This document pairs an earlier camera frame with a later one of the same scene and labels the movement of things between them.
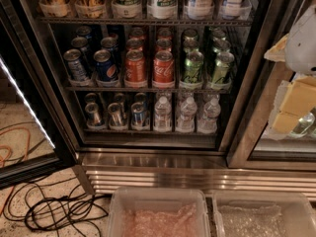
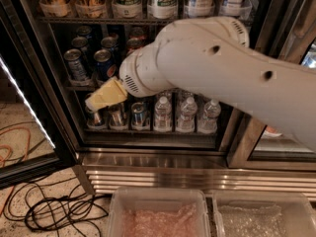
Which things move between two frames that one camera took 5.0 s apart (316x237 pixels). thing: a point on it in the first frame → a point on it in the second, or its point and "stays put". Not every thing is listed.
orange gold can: (90, 0) stays put
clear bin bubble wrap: (264, 213) stays put
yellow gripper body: (302, 51) → (129, 75)
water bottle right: (207, 123) stays put
